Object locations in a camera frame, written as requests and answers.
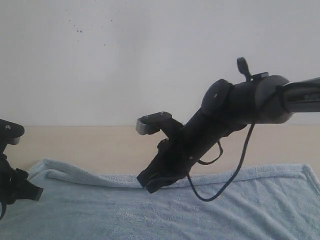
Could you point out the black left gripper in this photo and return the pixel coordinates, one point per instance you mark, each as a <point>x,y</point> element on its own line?
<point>24,190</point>

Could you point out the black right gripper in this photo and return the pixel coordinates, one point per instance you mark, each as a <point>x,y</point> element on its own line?
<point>176,155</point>

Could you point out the light blue fluffy towel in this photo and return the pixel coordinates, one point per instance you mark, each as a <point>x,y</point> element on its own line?
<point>269,202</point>

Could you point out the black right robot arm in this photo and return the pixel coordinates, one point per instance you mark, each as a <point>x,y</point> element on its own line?
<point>225,108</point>

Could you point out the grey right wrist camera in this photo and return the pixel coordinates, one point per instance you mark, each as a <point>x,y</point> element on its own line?
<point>150,124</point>

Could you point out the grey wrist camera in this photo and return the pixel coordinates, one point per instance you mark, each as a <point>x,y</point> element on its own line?
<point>150,124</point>
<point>10,133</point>

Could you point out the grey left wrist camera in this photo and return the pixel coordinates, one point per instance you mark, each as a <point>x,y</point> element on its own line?
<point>10,133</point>

